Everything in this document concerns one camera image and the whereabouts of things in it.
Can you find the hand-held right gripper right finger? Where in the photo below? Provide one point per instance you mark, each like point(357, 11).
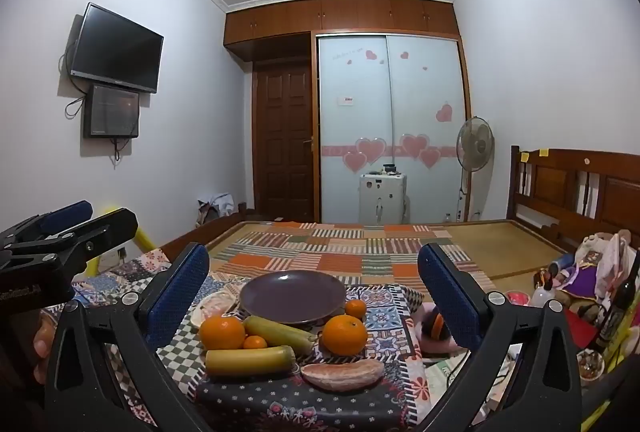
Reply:
point(445, 292)

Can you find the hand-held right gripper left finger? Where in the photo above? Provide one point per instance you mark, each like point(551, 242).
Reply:
point(180, 292)

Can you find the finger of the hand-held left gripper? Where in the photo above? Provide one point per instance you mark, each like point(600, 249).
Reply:
point(65, 214)
point(107, 227)

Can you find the corn cob with pale husk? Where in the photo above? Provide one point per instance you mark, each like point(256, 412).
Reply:
point(215, 307)

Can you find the large orange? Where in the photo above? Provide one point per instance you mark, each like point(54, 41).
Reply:
point(222, 336)
point(344, 336)

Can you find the small orange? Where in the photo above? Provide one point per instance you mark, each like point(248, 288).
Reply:
point(356, 309)
point(255, 342)

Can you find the purple plate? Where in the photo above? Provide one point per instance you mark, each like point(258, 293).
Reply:
point(292, 294)

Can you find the person's left hand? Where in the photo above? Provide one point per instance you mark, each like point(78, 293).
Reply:
point(42, 344)

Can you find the pink plush item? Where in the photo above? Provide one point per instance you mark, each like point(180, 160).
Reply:
point(435, 329)

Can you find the yellow chair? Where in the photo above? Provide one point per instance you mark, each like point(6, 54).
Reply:
point(146, 241)

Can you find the pink cup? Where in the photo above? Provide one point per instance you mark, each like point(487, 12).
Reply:
point(517, 298)

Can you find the bamboo bed mat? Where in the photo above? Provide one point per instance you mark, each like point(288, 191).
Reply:
point(505, 247)

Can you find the patchwork tablecloth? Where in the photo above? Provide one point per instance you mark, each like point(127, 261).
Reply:
point(380, 352)

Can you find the heap of clothes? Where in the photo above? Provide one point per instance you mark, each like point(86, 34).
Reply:
point(216, 208)

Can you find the white plastic bottle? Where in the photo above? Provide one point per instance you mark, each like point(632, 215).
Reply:
point(542, 296)

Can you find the striped patchwork blanket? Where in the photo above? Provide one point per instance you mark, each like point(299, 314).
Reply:
point(350, 247)

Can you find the white appliance box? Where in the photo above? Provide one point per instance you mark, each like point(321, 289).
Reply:
point(382, 202)

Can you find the red box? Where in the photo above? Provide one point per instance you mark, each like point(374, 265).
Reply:
point(582, 331)

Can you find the standing fan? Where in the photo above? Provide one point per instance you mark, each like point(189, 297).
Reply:
point(475, 144)

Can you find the round container of trinkets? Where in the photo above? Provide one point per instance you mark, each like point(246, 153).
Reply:
point(590, 364)

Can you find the dark glass bottle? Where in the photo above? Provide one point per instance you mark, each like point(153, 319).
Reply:
point(617, 312)

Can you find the yellow bag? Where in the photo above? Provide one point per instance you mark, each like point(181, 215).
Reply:
point(622, 344)

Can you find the brown wooden door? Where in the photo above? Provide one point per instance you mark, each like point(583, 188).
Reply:
point(282, 136)

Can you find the wardrobe with heart stickers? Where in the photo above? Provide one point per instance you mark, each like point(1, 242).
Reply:
point(350, 111)

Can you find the wooden overhead cabinet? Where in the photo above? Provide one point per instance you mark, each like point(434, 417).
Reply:
point(340, 14)

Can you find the small wall monitor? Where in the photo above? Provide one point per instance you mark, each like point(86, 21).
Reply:
point(111, 111)

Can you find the wall-mounted television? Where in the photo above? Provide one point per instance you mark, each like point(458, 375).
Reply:
point(117, 46)

